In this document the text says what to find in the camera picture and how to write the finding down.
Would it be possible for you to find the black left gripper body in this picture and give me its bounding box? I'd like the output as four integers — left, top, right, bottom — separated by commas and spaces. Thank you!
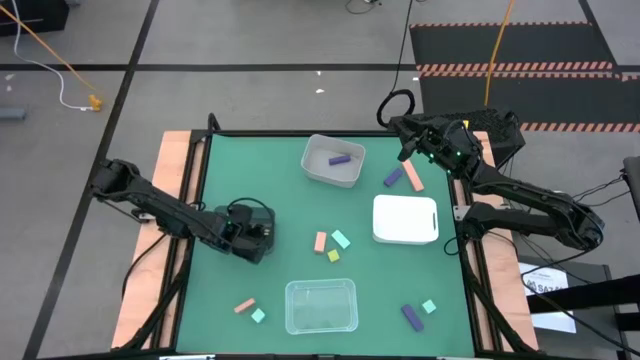
222, 202, 276, 265

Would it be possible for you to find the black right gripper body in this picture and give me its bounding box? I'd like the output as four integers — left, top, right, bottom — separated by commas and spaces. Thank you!
409, 118, 464, 166

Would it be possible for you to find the long salmon block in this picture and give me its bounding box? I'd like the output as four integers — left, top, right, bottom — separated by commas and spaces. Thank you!
402, 159, 426, 193

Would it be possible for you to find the clear plastic bin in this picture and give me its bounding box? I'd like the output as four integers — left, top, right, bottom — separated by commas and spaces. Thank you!
284, 278, 359, 336

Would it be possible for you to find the dark smoky plastic bin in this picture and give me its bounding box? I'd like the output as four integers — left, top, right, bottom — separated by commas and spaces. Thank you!
213, 204, 277, 254

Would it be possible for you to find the green table mat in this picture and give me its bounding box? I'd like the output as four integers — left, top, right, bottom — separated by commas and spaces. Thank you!
175, 133, 475, 357

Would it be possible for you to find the black perforated computer case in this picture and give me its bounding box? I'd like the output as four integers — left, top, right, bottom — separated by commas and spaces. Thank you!
387, 108, 526, 161

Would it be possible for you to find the white plastic bin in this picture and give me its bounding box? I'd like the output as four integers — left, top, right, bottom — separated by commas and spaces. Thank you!
372, 193, 440, 246

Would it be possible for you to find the grey opaque plastic bin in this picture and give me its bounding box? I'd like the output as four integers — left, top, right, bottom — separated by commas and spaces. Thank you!
300, 133, 367, 189

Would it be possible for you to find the flat teal block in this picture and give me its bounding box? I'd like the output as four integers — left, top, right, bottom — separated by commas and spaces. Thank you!
330, 229, 352, 250

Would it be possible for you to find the black striped floor mat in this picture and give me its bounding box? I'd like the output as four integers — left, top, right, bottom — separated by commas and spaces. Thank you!
408, 22, 640, 135

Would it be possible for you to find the white paper sign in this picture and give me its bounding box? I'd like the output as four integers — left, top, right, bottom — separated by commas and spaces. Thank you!
518, 260, 577, 335

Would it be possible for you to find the purple rectangular block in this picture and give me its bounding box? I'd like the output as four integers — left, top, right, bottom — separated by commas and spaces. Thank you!
399, 303, 425, 334

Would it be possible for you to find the black chair part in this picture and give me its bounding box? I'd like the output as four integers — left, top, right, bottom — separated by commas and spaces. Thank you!
622, 155, 640, 221

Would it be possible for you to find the dark grey cart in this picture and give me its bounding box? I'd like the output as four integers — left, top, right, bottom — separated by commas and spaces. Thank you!
514, 254, 631, 360

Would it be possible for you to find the black beam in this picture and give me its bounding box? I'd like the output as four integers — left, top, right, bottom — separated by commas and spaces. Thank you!
524, 273, 640, 314

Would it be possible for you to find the black cabinet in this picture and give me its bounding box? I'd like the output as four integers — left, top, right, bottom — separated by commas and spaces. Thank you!
0, 0, 70, 37

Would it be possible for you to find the black looped cable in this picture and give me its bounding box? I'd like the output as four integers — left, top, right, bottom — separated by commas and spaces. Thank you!
375, 0, 417, 129

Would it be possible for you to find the black aluminium table frame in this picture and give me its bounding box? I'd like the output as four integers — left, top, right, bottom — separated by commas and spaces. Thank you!
119, 113, 541, 359

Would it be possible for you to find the yellow cable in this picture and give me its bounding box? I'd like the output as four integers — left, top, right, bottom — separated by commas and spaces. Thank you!
482, 0, 516, 107

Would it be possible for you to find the thin black cable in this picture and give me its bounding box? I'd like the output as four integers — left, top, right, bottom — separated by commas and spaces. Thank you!
344, 0, 381, 15

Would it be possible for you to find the white cable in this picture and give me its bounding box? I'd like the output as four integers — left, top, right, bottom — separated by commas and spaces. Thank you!
10, 0, 94, 111

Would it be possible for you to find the orange cable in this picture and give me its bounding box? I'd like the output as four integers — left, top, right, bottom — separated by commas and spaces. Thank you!
0, 3, 96, 99

